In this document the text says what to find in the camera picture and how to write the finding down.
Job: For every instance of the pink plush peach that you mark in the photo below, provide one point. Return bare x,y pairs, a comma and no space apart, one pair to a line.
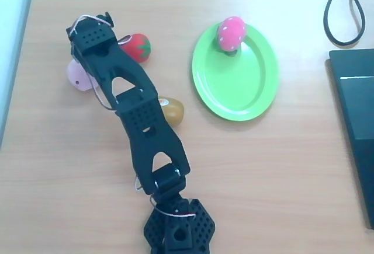
76,76

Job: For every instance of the red plush tomato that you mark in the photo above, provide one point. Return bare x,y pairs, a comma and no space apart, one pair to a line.
137,48

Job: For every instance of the pink white-dotted plush strawberry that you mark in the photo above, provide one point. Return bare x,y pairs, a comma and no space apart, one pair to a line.
232,33

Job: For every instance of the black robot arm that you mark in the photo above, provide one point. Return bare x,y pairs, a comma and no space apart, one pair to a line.
146,131

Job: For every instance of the green oval plate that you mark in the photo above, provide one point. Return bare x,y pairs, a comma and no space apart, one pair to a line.
236,84

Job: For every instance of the black laptop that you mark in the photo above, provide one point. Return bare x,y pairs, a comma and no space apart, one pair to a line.
359,114

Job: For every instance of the brown kiwi with sticker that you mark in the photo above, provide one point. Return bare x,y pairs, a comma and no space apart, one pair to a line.
174,114

